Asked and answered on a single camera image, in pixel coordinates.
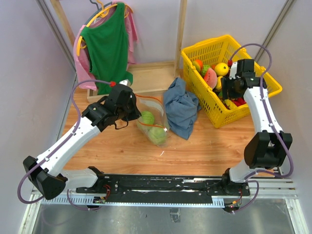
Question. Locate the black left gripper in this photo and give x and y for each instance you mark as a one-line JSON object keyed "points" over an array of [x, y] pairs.
{"points": [[135, 113]]}

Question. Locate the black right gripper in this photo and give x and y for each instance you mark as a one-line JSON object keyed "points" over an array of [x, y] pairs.
{"points": [[226, 83]]}

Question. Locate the yellow banana toy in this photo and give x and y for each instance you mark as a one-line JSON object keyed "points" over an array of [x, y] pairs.
{"points": [[229, 104]]}

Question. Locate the green cabbage toy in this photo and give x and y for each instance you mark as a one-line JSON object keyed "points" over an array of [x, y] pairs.
{"points": [[147, 117], [157, 135]]}

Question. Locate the clear zip top bag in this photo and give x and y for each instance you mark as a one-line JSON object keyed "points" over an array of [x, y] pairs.
{"points": [[154, 105]]}

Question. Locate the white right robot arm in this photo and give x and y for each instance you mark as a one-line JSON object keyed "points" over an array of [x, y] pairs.
{"points": [[268, 148]]}

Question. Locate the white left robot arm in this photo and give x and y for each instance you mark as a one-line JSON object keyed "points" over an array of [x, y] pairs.
{"points": [[46, 171]]}

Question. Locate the green tank top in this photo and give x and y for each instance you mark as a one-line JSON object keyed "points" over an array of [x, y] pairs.
{"points": [[107, 46]]}

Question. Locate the yellow bell pepper toy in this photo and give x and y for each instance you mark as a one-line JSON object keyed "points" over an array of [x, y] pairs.
{"points": [[218, 86]]}

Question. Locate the red apple toy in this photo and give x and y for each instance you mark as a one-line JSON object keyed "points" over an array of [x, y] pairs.
{"points": [[239, 101]]}

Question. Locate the yellow lemon toy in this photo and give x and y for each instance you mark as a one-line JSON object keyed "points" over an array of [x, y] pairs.
{"points": [[221, 69]]}

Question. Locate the watermelon slice toy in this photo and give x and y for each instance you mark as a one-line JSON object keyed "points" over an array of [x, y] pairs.
{"points": [[210, 78]]}

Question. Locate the green custard apple toy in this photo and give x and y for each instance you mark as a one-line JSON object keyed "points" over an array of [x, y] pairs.
{"points": [[205, 69]]}

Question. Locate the wooden clothes rack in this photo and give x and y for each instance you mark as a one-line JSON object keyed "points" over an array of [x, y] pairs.
{"points": [[150, 79]]}

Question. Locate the orange peach toy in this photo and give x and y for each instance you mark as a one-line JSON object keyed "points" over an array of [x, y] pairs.
{"points": [[198, 64]]}

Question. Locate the pink shirt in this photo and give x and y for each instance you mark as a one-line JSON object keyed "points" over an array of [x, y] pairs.
{"points": [[82, 63]]}

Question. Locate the blue crumpled cloth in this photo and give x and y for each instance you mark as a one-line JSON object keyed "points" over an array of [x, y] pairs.
{"points": [[181, 107]]}

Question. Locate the yellow clothes hanger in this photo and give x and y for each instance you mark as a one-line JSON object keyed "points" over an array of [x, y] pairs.
{"points": [[100, 16]]}

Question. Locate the grey clothes hanger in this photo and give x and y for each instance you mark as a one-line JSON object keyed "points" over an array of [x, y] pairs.
{"points": [[98, 9]]}

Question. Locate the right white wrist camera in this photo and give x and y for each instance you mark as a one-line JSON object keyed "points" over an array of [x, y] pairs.
{"points": [[233, 70]]}

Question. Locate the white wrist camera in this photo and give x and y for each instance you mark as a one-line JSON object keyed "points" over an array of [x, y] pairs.
{"points": [[125, 82], [233, 70]]}

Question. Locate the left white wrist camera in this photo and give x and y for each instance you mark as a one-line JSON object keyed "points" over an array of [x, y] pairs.
{"points": [[125, 82]]}

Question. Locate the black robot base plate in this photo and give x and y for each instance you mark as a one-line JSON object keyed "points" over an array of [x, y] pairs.
{"points": [[165, 189]]}

